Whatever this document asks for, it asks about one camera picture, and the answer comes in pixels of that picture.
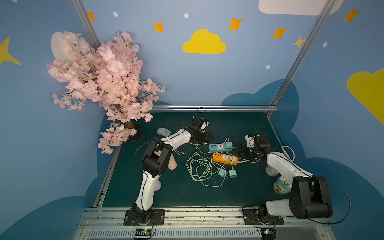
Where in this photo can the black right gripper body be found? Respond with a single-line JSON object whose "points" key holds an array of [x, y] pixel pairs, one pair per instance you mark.
{"points": [[249, 151]]}

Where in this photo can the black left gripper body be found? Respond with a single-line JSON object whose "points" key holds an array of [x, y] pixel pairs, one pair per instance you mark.
{"points": [[205, 137]]}

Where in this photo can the teal charger with green cable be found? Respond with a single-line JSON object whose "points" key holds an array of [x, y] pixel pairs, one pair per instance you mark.
{"points": [[222, 173]]}

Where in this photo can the lilac wireless mouse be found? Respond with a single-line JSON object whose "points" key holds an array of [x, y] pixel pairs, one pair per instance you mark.
{"points": [[158, 185]]}

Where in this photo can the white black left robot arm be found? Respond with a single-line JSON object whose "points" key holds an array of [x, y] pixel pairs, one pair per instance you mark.
{"points": [[157, 158]]}

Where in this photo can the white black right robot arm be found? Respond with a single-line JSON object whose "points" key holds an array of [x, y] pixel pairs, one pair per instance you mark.
{"points": [[309, 196]]}

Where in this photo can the teal power strip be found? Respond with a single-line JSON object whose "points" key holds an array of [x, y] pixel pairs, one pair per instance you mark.
{"points": [[219, 148]]}

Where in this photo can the silver tin can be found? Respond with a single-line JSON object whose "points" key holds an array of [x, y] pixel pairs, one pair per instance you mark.
{"points": [[271, 171]]}

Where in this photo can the orange power strip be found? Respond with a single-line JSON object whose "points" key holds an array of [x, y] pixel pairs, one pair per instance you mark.
{"points": [[225, 159]]}

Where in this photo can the pink cherry blossom tree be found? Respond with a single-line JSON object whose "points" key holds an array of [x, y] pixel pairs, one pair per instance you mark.
{"points": [[109, 76]]}

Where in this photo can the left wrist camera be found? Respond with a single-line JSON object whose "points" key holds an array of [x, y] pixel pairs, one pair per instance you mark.
{"points": [[204, 124]]}

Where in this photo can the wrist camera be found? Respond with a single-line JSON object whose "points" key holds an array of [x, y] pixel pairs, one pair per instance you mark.
{"points": [[250, 139], [204, 124]]}

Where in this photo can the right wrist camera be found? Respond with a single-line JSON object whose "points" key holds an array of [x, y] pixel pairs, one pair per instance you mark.
{"points": [[250, 139]]}

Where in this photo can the pale green wireless mouse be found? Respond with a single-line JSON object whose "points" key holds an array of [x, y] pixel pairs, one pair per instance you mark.
{"points": [[163, 132]]}

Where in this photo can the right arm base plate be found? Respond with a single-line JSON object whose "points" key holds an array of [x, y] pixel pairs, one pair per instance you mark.
{"points": [[255, 217]]}

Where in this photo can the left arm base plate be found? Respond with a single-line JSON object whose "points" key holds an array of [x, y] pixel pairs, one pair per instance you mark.
{"points": [[138, 217]]}

